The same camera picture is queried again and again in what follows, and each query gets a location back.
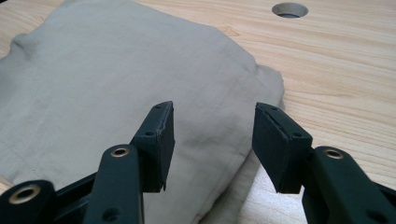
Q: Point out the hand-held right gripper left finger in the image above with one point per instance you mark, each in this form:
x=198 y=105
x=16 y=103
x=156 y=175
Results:
x=152 y=155

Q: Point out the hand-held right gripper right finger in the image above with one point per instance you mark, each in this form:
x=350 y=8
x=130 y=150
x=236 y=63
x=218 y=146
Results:
x=280 y=149

